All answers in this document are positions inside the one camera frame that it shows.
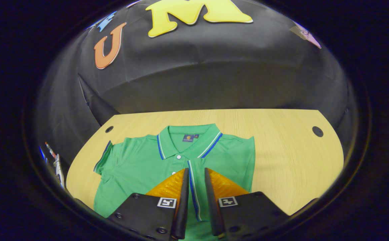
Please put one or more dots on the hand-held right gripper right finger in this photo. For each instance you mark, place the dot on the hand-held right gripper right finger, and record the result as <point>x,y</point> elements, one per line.
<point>214,211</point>

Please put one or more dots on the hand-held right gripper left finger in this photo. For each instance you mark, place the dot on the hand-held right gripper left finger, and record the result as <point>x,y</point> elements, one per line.
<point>182,207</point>

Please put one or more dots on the green polo T-shirt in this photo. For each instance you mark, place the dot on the green polo T-shirt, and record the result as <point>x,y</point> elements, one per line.
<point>137,167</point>

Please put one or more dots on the black table grommet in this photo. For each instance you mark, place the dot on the black table grommet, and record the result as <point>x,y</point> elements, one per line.
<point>109,129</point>
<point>317,131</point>

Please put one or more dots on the white red blue printed item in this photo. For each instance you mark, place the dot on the white red blue printed item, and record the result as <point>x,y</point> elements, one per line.
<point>59,170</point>

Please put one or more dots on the black backdrop cloth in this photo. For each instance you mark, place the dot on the black backdrop cloth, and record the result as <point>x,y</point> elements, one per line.
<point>214,73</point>

